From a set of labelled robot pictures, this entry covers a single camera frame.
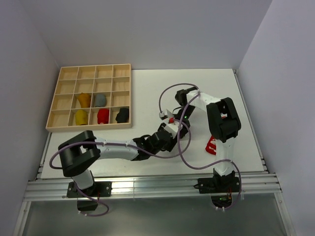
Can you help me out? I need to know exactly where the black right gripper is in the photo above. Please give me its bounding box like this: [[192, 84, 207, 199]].
[[171, 105, 196, 139]]

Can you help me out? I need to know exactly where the grey sock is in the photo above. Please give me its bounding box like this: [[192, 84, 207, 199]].
[[94, 94, 107, 107]]

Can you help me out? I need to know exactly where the mustard yellow striped sock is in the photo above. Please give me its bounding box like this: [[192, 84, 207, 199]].
[[77, 93, 91, 108]]

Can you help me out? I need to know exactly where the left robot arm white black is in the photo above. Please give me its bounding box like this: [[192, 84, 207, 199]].
[[58, 123, 178, 196]]

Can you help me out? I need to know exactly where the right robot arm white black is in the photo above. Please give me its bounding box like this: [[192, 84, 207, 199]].
[[175, 87, 242, 193]]

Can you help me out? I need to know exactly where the red white fluffy sock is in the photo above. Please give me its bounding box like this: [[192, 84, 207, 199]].
[[205, 136, 217, 155]]

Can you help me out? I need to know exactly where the rolled black sock in tray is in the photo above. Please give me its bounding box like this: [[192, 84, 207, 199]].
[[115, 108, 129, 123]]

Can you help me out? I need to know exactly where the rolled red sock in tray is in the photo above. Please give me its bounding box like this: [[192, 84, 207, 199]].
[[97, 108, 110, 124]]

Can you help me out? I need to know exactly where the wooden compartment tray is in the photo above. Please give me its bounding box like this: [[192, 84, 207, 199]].
[[46, 63, 132, 132]]

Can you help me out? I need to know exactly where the rolled mustard sock in tray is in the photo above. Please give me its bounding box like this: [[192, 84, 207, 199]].
[[75, 110, 88, 125]]

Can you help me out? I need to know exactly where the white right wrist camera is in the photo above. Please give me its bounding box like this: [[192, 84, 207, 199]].
[[159, 109, 174, 120]]

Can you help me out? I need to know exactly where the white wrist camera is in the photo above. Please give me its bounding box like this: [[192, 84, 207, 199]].
[[159, 109, 174, 120], [163, 117, 183, 138]]

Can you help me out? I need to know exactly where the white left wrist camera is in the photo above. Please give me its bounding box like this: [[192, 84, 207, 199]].
[[163, 117, 183, 138]]

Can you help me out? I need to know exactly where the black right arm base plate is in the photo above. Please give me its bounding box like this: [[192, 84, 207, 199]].
[[193, 177, 241, 194]]

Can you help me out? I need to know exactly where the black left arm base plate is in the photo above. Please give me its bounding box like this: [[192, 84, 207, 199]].
[[66, 181, 112, 198]]

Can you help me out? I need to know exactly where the black box under rail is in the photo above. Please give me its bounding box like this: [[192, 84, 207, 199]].
[[77, 200, 98, 212]]

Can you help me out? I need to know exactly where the aluminium rail frame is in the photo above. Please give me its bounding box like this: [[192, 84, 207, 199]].
[[14, 69, 296, 236]]

